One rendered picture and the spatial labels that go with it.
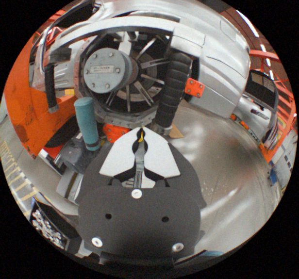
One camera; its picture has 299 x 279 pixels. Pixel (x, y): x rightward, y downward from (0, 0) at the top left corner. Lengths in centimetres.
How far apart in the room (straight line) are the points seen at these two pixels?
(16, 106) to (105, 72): 48
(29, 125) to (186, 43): 64
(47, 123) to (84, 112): 35
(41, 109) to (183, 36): 66
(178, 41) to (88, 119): 36
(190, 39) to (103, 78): 21
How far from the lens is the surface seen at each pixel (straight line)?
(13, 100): 56
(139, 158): 76
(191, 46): 16
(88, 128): 39
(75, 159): 60
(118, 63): 23
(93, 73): 26
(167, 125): 16
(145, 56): 62
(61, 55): 34
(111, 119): 45
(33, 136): 60
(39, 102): 62
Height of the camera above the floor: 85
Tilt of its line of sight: 36 degrees down
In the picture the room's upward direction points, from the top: 14 degrees clockwise
